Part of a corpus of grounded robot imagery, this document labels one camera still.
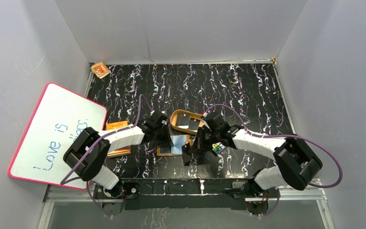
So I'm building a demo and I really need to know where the pack of coloured markers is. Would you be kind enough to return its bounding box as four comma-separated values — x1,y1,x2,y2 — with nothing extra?
211,143,225,156

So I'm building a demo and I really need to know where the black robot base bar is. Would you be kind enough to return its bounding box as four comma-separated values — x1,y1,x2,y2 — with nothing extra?
93,178,278,216

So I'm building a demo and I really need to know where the pink framed whiteboard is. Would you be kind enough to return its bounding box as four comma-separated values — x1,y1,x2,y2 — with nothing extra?
8,83,107,186

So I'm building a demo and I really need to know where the stack of black cards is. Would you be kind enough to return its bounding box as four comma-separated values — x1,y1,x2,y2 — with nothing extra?
176,113,200,131

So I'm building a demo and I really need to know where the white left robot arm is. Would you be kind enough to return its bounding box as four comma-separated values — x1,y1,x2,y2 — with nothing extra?
60,111,172,198

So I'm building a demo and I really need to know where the orange leather card holder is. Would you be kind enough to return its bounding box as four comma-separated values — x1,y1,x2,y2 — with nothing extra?
156,135,191,156

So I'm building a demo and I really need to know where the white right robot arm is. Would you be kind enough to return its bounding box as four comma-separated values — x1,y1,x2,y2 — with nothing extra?
190,113,323,198

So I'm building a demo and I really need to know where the orange Huckleberry Finn book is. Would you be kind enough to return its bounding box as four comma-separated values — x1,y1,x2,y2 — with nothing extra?
106,120,131,158

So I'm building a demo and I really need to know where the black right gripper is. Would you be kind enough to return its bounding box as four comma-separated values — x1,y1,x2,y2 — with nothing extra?
190,127,220,154

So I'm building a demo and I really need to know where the small orange card box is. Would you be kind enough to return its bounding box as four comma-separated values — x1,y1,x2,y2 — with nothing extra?
91,62,111,79

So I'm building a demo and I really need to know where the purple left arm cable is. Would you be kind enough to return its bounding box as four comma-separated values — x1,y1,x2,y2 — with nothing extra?
60,94,153,186

